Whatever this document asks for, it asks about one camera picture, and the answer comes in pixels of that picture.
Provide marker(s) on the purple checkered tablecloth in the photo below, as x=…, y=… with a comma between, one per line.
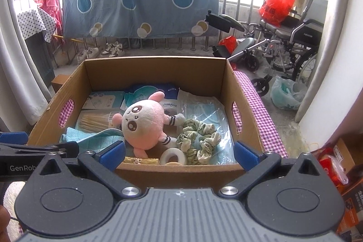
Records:
x=263, y=117

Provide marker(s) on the white polka-dot cloth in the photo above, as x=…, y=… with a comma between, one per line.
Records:
x=34, y=22

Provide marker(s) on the orange printed box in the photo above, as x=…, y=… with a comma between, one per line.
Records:
x=351, y=210

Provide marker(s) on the brown cardboard box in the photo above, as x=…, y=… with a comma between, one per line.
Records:
x=158, y=73

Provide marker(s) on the black padded armrest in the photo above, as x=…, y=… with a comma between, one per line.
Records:
x=224, y=21

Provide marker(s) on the green scrunchie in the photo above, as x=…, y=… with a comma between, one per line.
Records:
x=198, y=142

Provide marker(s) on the pink garment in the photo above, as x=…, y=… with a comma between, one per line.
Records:
x=48, y=1

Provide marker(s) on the blue face mask pack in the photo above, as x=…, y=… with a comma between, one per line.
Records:
x=207, y=108

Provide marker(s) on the white dark sneaker pair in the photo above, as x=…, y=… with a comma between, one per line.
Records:
x=112, y=50

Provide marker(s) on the large red plastic bag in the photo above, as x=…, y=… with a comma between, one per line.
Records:
x=276, y=6

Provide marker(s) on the round tape roll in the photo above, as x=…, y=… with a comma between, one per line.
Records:
x=167, y=155

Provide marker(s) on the small red plastic bag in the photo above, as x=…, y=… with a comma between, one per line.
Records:
x=228, y=45

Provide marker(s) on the green white plastic bag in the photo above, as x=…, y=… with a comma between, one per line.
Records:
x=286, y=94

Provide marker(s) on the pale blue box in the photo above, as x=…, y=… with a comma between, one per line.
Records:
x=102, y=100

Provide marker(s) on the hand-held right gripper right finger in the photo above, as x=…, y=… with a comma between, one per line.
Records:
x=245, y=157

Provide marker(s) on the yellow stick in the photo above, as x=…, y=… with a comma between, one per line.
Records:
x=59, y=37

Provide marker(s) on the black wheelchair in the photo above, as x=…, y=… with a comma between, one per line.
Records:
x=300, y=32

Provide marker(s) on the light blue towel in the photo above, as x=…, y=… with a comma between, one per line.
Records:
x=93, y=140

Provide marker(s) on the black cabinet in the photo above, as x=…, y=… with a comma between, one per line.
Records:
x=39, y=57

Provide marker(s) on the small wooden stool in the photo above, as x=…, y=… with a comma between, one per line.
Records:
x=59, y=81

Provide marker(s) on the bamboo toothpick packet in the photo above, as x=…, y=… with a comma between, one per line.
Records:
x=93, y=121

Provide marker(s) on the open brown carton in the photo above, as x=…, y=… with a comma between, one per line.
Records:
x=347, y=151

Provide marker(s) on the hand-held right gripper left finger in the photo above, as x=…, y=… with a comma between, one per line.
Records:
x=113, y=155

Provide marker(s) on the red snack packet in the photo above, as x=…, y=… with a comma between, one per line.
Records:
x=331, y=167

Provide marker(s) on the pink plush toy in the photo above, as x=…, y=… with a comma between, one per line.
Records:
x=144, y=123

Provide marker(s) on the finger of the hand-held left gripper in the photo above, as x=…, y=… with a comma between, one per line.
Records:
x=12, y=137
x=34, y=150

